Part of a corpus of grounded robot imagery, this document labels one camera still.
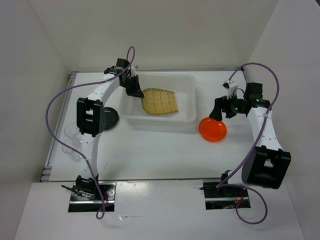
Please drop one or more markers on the orange plastic plate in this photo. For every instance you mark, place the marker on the orange plastic plate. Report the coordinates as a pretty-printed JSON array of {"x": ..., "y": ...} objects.
[{"x": 212, "y": 130}]

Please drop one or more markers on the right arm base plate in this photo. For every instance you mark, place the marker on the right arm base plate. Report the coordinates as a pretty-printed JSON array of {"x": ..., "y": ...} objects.
[{"x": 225, "y": 197}]

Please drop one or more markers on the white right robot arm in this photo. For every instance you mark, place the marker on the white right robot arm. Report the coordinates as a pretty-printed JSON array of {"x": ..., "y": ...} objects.
[{"x": 267, "y": 163}]

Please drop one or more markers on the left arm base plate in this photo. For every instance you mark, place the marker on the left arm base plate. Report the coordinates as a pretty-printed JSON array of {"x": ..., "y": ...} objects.
[{"x": 86, "y": 202}]

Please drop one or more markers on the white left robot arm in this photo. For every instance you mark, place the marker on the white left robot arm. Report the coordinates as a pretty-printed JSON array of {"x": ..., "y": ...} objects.
[{"x": 92, "y": 120}]

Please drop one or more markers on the woven bamboo tray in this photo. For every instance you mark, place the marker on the woven bamboo tray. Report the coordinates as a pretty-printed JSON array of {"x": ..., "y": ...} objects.
[{"x": 158, "y": 102}]

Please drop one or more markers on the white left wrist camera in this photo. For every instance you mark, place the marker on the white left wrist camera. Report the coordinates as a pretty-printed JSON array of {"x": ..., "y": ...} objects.
[{"x": 133, "y": 70}]

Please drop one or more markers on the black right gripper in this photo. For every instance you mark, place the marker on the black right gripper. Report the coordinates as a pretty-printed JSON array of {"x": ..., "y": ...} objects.
[{"x": 222, "y": 103}]

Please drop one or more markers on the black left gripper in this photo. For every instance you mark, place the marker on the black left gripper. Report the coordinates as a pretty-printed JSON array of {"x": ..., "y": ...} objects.
[{"x": 136, "y": 91}]

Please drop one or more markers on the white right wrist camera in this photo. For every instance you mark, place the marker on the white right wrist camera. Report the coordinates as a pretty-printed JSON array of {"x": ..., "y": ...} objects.
[{"x": 231, "y": 88}]

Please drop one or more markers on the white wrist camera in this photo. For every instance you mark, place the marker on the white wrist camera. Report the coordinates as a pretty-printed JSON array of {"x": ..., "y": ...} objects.
[
  {"x": 231, "y": 88},
  {"x": 133, "y": 70}
]

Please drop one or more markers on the clear plastic cup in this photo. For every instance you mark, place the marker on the clear plastic cup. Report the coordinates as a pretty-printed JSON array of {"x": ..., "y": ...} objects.
[
  {"x": 72, "y": 131},
  {"x": 75, "y": 144}
]

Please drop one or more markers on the translucent white plastic bin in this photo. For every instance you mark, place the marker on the translucent white plastic bin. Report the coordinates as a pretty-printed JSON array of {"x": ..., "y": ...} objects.
[{"x": 184, "y": 86}]

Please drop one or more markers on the black round plate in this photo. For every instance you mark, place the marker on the black round plate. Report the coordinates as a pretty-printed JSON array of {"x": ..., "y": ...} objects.
[{"x": 112, "y": 118}]

